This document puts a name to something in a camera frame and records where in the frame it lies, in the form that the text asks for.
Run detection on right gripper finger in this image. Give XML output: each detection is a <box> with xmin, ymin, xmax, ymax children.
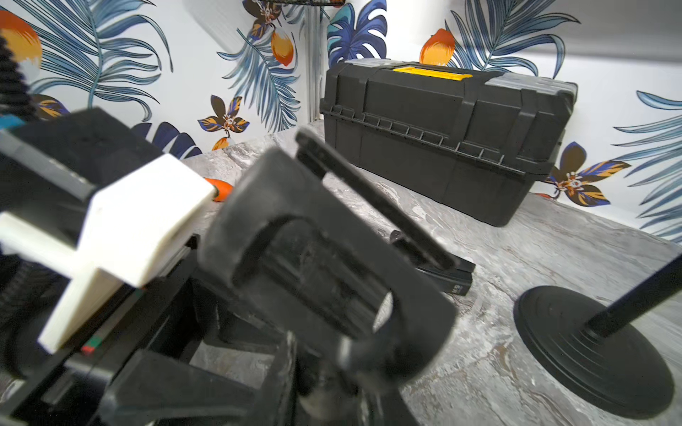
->
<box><xmin>241</xmin><ymin>332</ymin><xmax>297</xmax><ymax>426</ymax></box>

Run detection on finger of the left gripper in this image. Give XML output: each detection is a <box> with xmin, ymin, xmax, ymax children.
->
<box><xmin>98</xmin><ymin>350</ymin><xmax>256</xmax><ymax>425</ymax></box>

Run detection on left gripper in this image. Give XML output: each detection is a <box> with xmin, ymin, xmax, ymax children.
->
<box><xmin>1</xmin><ymin>108</ymin><xmax>218</xmax><ymax>353</ymax></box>

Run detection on black stand pole with clip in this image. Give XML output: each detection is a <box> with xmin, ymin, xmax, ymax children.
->
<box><xmin>585</xmin><ymin>256</ymin><xmax>681</xmax><ymax>338</ymax></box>

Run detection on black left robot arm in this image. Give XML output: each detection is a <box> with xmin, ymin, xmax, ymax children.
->
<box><xmin>1</xmin><ymin>46</ymin><xmax>255</xmax><ymax>425</ymax></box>

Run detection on black plastic toolbox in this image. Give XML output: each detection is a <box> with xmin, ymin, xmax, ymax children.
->
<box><xmin>321</xmin><ymin>59</ymin><xmax>578</xmax><ymax>227</ymax></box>

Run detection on orange handled screwdriver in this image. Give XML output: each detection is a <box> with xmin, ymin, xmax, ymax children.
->
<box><xmin>205</xmin><ymin>177</ymin><xmax>234</xmax><ymax>202</ymax></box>

